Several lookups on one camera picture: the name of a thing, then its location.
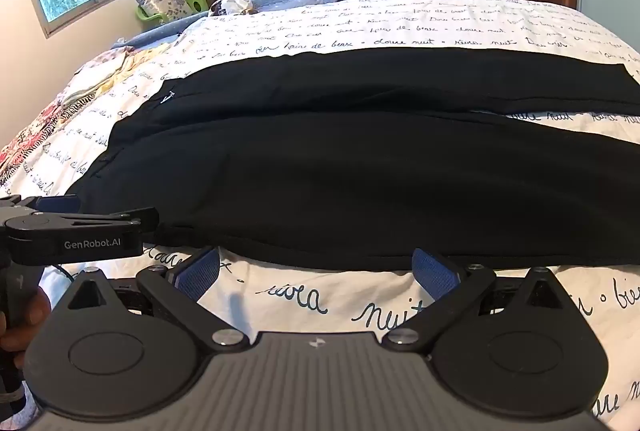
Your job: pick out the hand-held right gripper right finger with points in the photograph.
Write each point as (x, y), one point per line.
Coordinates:
(434, 272)

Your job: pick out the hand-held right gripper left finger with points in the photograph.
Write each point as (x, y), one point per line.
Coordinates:
(200, 272)

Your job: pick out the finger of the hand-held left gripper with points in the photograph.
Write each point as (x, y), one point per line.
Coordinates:
(125, 221)
(55, 203)

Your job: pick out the black pants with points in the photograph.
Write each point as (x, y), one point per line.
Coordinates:
(350, 161)

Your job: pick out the person's left hand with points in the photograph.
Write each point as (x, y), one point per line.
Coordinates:
(27, 316)

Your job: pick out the floral bed sheet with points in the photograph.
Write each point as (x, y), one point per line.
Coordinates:
(30, 136)

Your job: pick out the green plastic basket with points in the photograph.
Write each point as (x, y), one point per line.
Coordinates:
(196, 3)

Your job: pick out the small white cloth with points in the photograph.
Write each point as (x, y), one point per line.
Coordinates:
(235, 5)

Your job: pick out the white script-printed bed cover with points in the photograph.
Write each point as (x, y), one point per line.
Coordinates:
(400, 28)

